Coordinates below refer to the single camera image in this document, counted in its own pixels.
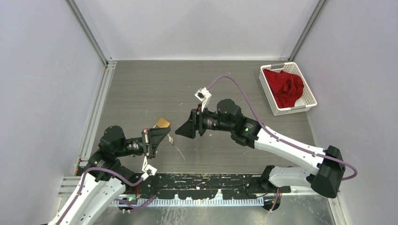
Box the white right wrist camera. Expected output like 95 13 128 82
194 87 212 112

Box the silver key bunch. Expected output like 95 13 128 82
168 135 174 145

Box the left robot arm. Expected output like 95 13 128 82
49 126 171 225

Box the aluminium front rail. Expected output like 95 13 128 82
58 175 341 208

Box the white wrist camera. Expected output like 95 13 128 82
194 87 212 112
141 156 157 181

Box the large brass padlock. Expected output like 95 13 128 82
154 118 171 128

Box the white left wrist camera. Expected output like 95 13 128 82
141 156 157 181

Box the red cloth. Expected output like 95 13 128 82
262 69 304 108

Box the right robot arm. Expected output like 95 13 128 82
175 99 345 198

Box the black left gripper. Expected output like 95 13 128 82
115 126 171 158

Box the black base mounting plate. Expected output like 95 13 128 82
124 173 276 200

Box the white perforated plastic basket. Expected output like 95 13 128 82
259 62 317 116

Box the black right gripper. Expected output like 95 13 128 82
176 103 234 139

